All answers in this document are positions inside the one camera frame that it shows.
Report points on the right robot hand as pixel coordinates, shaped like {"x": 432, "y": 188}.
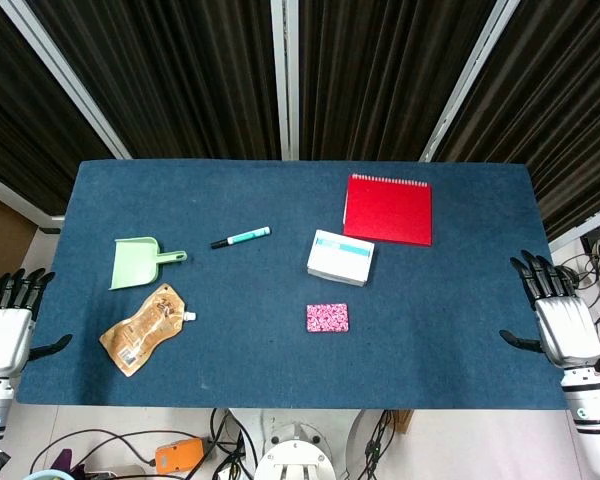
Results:
{"x": 567, "y": 327}

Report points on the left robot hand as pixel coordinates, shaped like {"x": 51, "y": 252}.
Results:
{"x": 5, "y": 335}

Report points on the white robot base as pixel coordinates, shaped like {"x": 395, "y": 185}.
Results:
{"x": 295, "y": 445}

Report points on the brown cardboard box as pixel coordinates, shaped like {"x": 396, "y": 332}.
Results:
{"x": 2, "y": 235}

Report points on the purple object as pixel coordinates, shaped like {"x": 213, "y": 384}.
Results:
{"x": 65, "y": 460}

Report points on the brown spout pouch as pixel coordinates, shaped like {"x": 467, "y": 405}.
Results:
{"x": 145, "y": 327}

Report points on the light blue bowl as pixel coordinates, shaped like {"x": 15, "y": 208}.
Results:
{"x": 47, "y": 475}

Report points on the green plastic dustpan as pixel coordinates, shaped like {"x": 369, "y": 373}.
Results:
{"x": 132, "y": 262}

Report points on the wooden block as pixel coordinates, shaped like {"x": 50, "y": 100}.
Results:
{"x": 402, "y": 421}

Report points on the orange handheld device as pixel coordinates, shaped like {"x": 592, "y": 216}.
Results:
{"x": 179, "y": 454}

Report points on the red spiral notebook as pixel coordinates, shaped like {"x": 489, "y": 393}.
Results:
{"x": 389, "y": 212}

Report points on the white teal cardboard box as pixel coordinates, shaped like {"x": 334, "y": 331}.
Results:
{"x": 340, "y": 260}

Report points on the blue felt table mat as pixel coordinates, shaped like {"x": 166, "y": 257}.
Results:
{"x": 260, "y": 360}

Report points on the teal marker pen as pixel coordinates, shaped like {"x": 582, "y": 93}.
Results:
{"x": 242, "y": 237}

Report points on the white frame rail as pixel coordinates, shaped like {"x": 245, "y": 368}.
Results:
{"x": 585, "y": 227}
{"x": 15, "y": 197}

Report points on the white frame post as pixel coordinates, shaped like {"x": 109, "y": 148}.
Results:
{"x": 467, "y": 80}
{"x": 65, "y": 75}
{"x": 285, "y": 75}

